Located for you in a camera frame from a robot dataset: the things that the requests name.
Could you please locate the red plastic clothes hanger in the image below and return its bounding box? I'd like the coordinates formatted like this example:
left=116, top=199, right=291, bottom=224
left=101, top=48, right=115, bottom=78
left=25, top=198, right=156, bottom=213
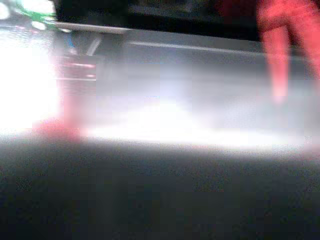
left=31, top=0, right=320, bottom=145

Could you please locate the green plastic clothes hanger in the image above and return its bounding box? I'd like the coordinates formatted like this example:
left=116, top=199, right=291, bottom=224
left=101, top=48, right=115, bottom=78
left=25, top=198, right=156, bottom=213
left=13, top=0, right=58, bottom=25

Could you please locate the silver metal clothes rack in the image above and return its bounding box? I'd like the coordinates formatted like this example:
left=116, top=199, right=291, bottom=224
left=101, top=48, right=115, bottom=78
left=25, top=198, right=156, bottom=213
left=52, top=20, right=133, bottom=35

